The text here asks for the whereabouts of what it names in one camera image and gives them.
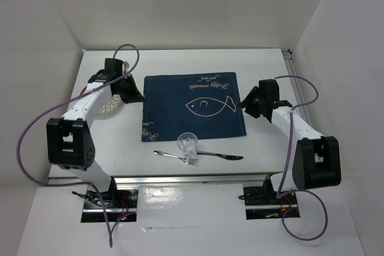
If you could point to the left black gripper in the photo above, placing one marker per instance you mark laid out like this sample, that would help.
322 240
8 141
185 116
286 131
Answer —
135 96

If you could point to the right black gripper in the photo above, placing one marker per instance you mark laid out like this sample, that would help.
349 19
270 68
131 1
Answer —
247 102

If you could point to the floral ceramic plate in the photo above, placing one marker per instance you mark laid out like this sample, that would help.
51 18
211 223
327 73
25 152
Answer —
109 106

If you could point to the blue fish placemat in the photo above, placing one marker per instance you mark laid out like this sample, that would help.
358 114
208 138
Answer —
206 105

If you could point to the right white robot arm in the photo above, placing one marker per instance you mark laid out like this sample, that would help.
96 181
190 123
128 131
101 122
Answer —
313 160

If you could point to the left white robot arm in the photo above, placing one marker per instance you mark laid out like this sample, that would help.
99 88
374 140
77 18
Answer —
69 142

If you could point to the silver table knife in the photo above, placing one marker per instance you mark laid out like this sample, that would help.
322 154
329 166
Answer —
220 155

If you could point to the clear drinking glass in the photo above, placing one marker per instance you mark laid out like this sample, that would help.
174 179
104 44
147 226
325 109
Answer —
187 144

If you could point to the silver fork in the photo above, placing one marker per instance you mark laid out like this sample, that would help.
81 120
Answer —
185 160

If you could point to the aluminium right side rail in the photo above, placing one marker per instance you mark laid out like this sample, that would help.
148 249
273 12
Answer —
297 85

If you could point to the aluminium rail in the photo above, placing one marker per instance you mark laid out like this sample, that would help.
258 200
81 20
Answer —
297 85
257 178

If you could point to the aluminium front rail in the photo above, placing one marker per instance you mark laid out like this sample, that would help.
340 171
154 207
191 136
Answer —
257 178

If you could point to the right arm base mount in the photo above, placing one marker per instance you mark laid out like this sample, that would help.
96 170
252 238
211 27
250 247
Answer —
261 202

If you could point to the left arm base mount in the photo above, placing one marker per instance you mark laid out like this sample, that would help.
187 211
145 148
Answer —
123 207

